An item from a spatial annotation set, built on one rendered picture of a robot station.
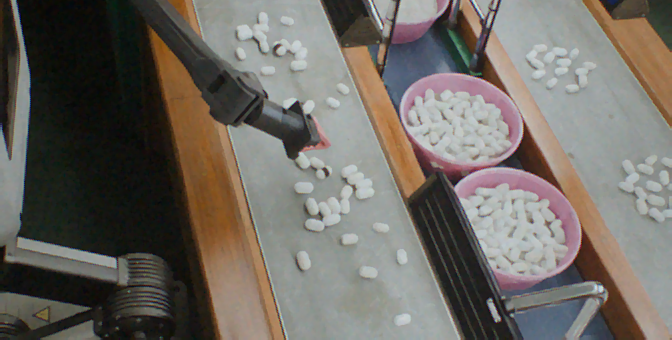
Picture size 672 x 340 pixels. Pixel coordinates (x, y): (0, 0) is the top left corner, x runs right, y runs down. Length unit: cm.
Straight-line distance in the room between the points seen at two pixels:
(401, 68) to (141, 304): 91
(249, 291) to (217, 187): 24
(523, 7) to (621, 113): 39
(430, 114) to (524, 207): 30
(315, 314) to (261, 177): 32
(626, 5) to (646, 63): 43
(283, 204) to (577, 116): 72
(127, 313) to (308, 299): 32
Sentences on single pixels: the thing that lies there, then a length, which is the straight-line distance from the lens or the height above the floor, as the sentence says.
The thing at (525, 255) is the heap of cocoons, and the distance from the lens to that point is 174.
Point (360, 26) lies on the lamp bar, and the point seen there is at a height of 109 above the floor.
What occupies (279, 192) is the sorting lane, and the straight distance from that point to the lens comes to 171.
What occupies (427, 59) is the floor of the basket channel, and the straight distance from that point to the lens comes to 214.
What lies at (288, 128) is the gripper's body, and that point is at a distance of 158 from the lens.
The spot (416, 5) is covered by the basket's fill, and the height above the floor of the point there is 73.
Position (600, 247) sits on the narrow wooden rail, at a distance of 177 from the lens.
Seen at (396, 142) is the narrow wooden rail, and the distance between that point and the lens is 180.
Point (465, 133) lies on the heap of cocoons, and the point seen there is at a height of 73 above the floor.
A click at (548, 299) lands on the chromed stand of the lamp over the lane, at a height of 112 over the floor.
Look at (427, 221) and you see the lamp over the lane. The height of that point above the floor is 107.
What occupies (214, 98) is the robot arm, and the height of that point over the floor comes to 99.
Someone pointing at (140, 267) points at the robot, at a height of 79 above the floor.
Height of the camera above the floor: 208
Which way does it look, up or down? 48 degrees down
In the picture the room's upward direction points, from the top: 11 degrees clockwise
